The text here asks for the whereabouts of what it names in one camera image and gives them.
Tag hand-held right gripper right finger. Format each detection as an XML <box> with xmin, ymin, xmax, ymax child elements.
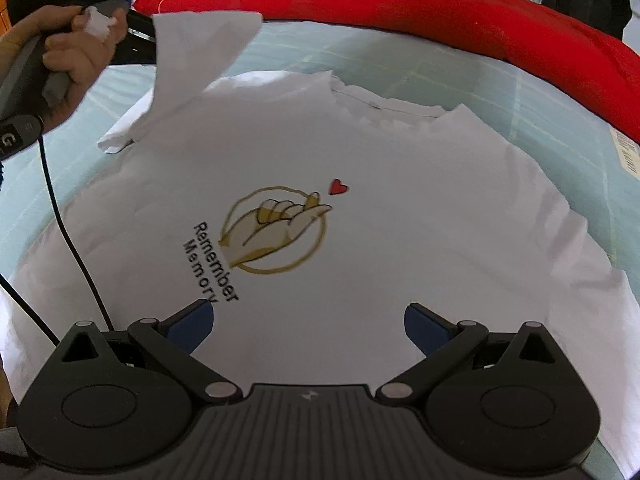
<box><xmin>376</xmin><ymin>303</ymin><xmax>558</xmax><ymax>405</ymax></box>

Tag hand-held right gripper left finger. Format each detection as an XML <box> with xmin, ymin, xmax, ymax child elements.
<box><xmin>61</xmin><ymin>299</ymin><xmax>244</xmax><ymax>404</ymax></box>

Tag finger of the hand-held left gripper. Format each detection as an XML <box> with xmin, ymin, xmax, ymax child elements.
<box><xmin>112</xmin><ymin>11</ymin><xmax>160</xmax><ymax>67</ymax></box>

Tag white printed t-shirt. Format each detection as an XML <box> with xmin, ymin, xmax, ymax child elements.
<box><xmin>0</xmin><ymin>10</ymin><xmax>640</xmax><ymax>480</ymax></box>

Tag person's left hand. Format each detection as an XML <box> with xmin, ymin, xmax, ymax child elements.
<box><xmin>0</xmin><ymin>5</ymin><xmax>129</xmax><ymax>134</ymax></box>

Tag light green checked bed sheet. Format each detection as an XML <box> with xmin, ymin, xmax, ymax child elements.
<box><xmin>0</xmin><ymin>20</ymin><xmax>640</xmax><ymax>480</ymax></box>

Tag red quilt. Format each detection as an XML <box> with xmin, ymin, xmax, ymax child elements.
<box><xmin>132</xmin><ymin>0</ymin><xmax>640</xmax><ymax>148</ymax></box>

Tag black hanging jacket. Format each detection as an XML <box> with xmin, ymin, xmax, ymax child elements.
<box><xmin>542</xmin><ymin>0</ymin><xmax>632</xmax><ymax>53</ymax></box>

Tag black cable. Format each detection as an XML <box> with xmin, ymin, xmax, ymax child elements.
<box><xmin>37</xmin><ymin>130</ymin><xmax>116</xmax><ymax>333</ymax></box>
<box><xmin>0</xmin><ymin>272</ymin><xmax>61</xmax><ymax>348</ymax></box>

